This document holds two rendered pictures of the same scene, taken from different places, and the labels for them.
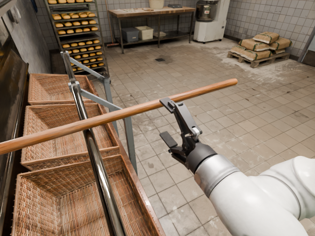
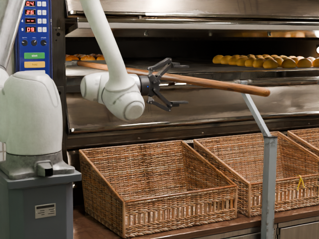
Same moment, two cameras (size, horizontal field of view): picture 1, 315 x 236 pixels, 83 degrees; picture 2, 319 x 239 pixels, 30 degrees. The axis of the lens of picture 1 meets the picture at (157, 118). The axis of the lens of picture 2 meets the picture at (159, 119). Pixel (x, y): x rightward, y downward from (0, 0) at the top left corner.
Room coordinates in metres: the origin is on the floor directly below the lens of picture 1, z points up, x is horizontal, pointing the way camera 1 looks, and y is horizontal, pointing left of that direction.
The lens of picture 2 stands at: (0.31, -2.29, 1.40)
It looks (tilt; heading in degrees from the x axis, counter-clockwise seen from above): 9 degrees down; 89
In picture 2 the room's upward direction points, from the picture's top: 1 degrees clockwise
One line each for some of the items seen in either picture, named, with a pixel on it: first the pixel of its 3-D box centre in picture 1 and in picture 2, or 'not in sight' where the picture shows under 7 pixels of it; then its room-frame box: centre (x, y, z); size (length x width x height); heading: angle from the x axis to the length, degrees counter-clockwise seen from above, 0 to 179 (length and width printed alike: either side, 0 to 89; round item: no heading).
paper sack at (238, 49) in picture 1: (244, 48); not in sight; (4.36, -2.08, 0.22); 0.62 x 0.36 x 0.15; 122
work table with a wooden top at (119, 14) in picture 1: (153, 27); not in sight; (5.50, 0.12, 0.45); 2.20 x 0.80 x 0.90; 117
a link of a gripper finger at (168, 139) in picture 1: (168, 139); (178, 102); (0.42, -0.04, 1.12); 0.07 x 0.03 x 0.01; 28
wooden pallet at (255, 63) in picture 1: (258, 55); not in sight; (4.33, -2.43, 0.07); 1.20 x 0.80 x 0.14; 117
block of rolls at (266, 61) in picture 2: not in sight; (268, 60); (1.05, 1.45, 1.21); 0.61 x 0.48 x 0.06; 117
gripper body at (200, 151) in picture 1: (195, 152); (147, 85); (0.30, -0.10, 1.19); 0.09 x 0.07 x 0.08; 28
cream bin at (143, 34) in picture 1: (144, 33); not in sight; (5.38, 0.37, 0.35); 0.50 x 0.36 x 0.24; 28
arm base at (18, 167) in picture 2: not in sight; (36, 161); (-0.01, -0.66, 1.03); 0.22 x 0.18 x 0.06; 118
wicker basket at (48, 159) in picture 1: (73, 133); (265, 169); (0.88, 0.56, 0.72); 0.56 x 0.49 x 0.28; 28
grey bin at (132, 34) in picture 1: (130, 34); not in sight; (5.18, 0.75, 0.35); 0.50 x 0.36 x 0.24; 27
